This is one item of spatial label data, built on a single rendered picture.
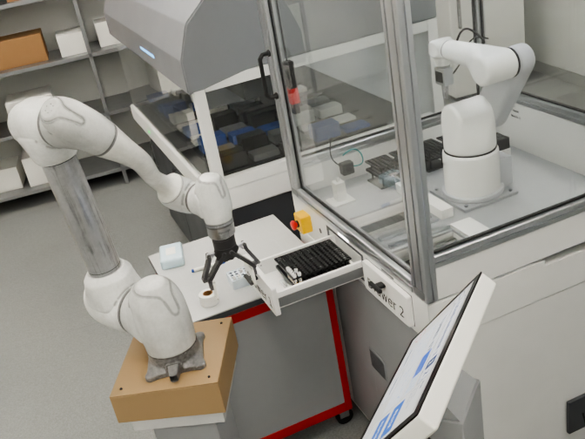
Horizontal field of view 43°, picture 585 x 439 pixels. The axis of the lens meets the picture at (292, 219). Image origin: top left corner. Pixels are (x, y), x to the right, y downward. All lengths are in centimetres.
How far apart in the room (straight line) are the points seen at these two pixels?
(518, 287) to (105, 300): 125
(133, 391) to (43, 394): 175
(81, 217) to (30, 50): 395
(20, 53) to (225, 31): 316
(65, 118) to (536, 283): 146
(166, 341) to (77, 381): 181
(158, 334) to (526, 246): 112
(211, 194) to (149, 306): 40
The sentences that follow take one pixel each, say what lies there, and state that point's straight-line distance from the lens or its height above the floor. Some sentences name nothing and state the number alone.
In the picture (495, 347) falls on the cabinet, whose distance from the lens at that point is 244.
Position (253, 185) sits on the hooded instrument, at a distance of 331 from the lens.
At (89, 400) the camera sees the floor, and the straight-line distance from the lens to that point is 380.
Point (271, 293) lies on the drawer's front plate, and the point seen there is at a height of 91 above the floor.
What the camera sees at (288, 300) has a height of 85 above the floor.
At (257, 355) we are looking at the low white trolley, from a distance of 284.
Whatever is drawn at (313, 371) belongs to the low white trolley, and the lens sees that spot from 299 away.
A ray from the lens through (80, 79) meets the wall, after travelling 652.
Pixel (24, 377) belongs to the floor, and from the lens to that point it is 416.
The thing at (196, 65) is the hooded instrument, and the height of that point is 147.
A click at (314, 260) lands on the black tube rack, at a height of 90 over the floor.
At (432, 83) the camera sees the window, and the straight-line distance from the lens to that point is 197.
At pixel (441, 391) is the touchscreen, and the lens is 152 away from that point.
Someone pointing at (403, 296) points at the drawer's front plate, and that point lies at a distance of 228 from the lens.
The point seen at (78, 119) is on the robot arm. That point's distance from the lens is 196.
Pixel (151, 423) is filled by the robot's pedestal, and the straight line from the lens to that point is 231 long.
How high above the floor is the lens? 216
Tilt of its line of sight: 26 degrees down
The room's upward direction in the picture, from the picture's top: 11 degrees counter-clockwise
